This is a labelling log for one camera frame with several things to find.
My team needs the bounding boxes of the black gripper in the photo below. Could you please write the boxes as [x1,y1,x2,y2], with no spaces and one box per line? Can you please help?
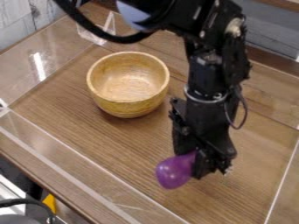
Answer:
[168,94,240,179]

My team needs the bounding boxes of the purple toy eggplant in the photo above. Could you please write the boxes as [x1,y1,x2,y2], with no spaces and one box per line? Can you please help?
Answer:
[154,152,194,189]

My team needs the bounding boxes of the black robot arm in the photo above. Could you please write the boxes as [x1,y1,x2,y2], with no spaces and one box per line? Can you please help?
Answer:
[53,0,251,179]

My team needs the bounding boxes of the brown wooden bowl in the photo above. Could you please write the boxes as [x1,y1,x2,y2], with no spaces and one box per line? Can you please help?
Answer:
[86,52,170,118]

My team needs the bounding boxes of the yellow tag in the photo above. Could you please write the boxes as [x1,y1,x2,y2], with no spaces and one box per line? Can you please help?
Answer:
[41,194,57,213]

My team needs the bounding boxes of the clear acrylic tray wall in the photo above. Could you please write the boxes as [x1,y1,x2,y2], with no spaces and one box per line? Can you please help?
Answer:
[0,105,188,224]

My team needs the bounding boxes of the clear acrylic corner bracket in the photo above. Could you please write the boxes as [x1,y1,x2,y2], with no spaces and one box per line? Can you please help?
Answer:
[77,12,116,46]

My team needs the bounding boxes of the black cable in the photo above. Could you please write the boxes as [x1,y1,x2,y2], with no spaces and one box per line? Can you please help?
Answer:
[0,198,56,224]

